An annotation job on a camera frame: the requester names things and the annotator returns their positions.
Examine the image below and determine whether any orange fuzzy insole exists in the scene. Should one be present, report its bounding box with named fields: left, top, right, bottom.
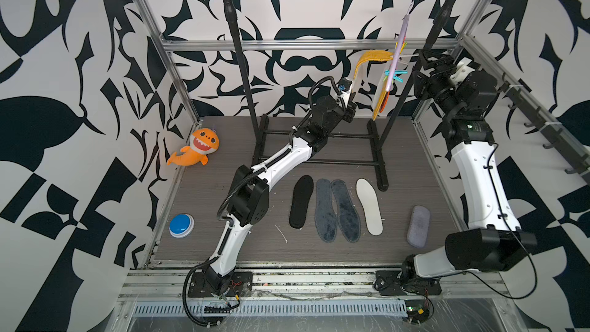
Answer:
left=371, top=76, right=389, bottom=121
left=353, top=50, right=394, bottom=81

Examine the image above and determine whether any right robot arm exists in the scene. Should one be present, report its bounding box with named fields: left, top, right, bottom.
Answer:
left=399, top=49, right=537, bottom=282

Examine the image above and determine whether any grey fabric case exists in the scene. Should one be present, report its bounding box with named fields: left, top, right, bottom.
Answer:
left=407, top=205, right=431, bottom=248

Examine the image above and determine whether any blue round button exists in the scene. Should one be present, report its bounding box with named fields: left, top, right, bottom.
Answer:
left=168, top=214, right=195, bottom=238

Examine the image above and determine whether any black foam insole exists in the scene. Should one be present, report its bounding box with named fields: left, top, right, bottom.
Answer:
left=289, top=175, right=314, bottom=229

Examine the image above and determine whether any white cable duct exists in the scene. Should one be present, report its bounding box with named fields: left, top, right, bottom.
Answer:
left=131, top=298, right=409, bottom=318

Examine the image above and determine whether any dark grey felt insole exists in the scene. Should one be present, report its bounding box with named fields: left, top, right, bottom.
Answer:
left=330, top=179, right=360, bottom=243
left=314, top=178, right=337, bottom=243

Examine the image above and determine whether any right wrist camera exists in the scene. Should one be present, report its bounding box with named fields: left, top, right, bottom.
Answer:
left=449, top=58, right=476, bottom=87

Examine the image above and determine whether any orange shark plush toy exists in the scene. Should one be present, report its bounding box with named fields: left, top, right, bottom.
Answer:
left=167, top=128, right=220, bottom=167

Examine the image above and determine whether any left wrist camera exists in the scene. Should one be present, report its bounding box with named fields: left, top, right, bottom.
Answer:
left=336, top=78, right=356, bottom=109

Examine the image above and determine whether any black garment rack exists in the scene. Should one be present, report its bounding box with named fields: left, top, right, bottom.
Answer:
left=223, top=0, right=456, bottom=192

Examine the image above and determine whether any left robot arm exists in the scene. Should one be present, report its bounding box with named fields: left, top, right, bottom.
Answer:
left=203, top=76, right=356, bottom=294

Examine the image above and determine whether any lilac round clip hanger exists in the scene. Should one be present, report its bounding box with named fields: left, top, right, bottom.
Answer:
left=384, top=0, right=416, bottom=93

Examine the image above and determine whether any orange-edged insole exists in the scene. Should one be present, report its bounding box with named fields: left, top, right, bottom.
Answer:
left=356, top=178, right=384, bottom=236

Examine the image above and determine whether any wall hook rail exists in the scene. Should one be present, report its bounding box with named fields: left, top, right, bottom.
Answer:
left=499, top=72, right=589, bottom=185

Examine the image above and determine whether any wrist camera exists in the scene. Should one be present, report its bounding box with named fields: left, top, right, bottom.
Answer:
left=449, top=58, right=476, bottom=87
left=336, top=78, right=356, bottom=109

